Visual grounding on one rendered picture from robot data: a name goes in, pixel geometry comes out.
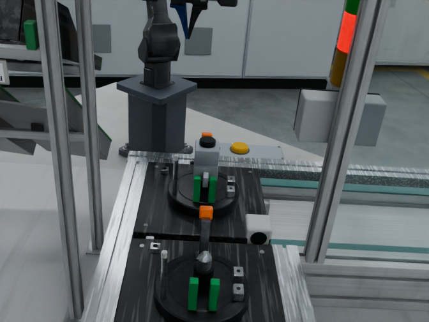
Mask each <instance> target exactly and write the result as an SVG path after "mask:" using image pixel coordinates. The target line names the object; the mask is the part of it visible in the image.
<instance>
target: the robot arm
mask: <svg viewBox="0 0 429 322"><path fill-rule="evenodd" d="M142 1H146V4H147V16H148V21H147V23H146V26H145V28H144V30H143V39H142V41H141V43H140V45H139V47H138V56H139V59H140V60H141V61H142V62H143V63H144V80H141V81H140V84H143V85H145V86H149V87H151V88H154V89H158V90H160V89H163V88H166V87H168V86H171V85H173V84H175V81H173V80H171V79H170V64H171V61H177V59H178V56H179V50H180V46H181V42H180V40H179V37H178V33H177V25H176V23H172V21H171V20H170V19H169V15H168V10H167V0H142ZM208 1H217V2H218V4H219V5H220V6H228V7H236V6H237V0H170V7H171V8H175V9H176V11H177V13H178V15H179V18H180V20H181V24H182V27H183V31H184V35H185V38H186V39H190V37H191V34H192V31H193V28H194V25H195V23H196V20H197V18H198V16H199V15H200V13H201V11H202V10H207V3H208ZM186 3H191V4H192V5H193V6H192V12H191V17H190V23H189V28H188V20H187V11H186Z"/></svg>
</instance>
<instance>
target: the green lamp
mask: <svg viewBox="0 0 429 322"><path fill-rule="evenodd" d="M359 2H360V0H347V2H346V5H345V11H346V12H347V13H350V14H353V15H357V12H358V7H359Z"/></svg>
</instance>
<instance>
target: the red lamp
mask: <svg viewBox="0 0 429 322"><path fill-rule="evenodd" d="M355 21H356V15H353V14H350V13H347V12H346V11H344V14H343V20H342V26H341V29H340V35H339V39H338V44H337V48H338V49H339V50H341V51H343V52H346V53H348V52H349V47H350V41H351V38H352V33H353V29H354V24H355Z"/></svg>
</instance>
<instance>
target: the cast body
mask: <svg viewBox="0 0 429 322"><path fill-rule="evenodd" d="M219 156H220V147H219V141H216V139H215V138H213V137H210V136H204V137H201V138H200V139H196V141H195V156H194V169H193V180H194V177H195V176H201V181H202V187H208V182H209V180H210V177H216V181H217V179H218V163H219Z"/></svg>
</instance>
